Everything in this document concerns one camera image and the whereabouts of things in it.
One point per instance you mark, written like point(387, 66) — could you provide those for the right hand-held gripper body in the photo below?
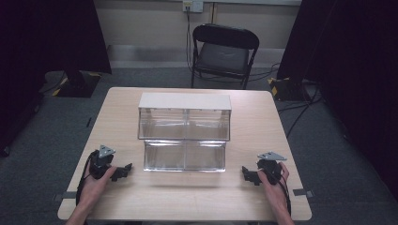
point(270, 168)

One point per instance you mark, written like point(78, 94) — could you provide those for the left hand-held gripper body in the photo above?
point(100, 164)

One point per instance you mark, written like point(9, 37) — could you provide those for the person's right hand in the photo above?
point(277, 193)

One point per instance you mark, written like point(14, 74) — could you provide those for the person's left hand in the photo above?
point(92, 190)

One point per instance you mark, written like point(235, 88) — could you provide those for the grey tape strip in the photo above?
point(64, 196)
point(303, 192)

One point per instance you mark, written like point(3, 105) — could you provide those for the clear plastic drawer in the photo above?
point(184, 156)

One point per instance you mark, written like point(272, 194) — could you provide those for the black stand base striped tape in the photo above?
point(78, 86)
point(287, 89)

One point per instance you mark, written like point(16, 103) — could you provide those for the clear drawer cabinet white top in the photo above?
point(184, 103)

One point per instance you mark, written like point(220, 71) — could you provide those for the black folding chair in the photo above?
point(223, 56)

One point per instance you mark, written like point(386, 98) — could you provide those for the black curtain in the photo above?
point(47, 47)
point(353, 78)

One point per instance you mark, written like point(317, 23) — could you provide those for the white wall outlet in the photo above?
point(193, 5)

